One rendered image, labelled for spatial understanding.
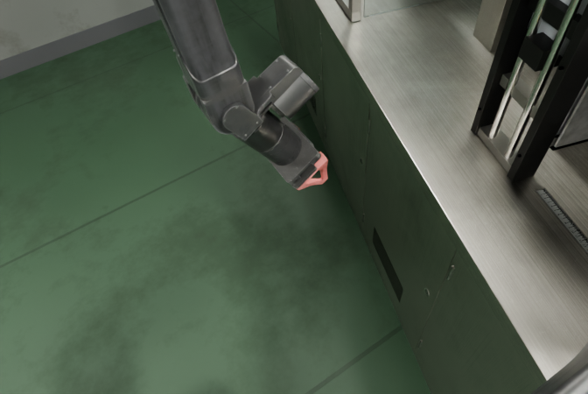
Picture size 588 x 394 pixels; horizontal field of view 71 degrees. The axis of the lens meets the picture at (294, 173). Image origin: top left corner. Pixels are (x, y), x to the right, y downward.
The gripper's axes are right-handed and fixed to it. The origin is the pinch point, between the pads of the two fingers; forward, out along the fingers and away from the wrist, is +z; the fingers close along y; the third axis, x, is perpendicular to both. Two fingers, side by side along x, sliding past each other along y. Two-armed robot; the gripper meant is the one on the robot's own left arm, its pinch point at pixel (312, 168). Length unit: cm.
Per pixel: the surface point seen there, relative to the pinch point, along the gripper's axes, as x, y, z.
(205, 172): 53, 109, 90
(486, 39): -53, 20, 44
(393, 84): -26.4, 22.4, 31.9
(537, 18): -43.2, -6.3, 7.0
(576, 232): -24.5, -30.2, 30.7
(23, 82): 114, 259, 55
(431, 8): -55, 44, 48
